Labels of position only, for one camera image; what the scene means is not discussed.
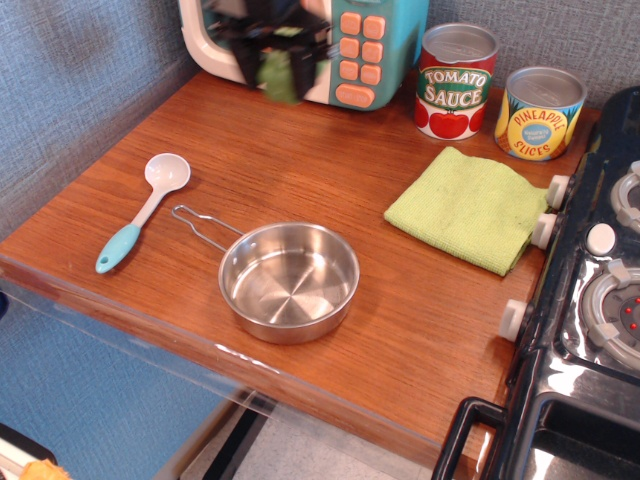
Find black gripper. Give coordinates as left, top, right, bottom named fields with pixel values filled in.
left=202, top=1, right=338, bottom=100

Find green toy bell pepper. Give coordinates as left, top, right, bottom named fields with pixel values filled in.
left=257, top=45, right=301, bottom=105

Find folded green cloth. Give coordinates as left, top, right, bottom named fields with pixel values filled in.
left=384, top=147, right=549, bottom=277

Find toy microwave teal and white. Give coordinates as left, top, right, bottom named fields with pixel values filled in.
left=179, top=1, right=429, bottom=111

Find tomato sauce can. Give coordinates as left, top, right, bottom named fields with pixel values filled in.
left=414, top=23, right=499, bottom=140

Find small steel pan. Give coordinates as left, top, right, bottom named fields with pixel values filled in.
left=171, top=205, right=360, bottom=345

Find pineapple slices can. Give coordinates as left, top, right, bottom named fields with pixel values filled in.
left=494, top=66, right=587, bottom=161

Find black toy stove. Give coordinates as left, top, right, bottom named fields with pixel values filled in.
left=433, top=87, right=639, bottom=479

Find orange object at corner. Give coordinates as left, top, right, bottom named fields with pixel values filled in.
left=1, top=460, right=71, bottom=480

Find white spoon teal handle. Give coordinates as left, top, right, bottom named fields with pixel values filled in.
left=95, top=153, right=191, bottom=274

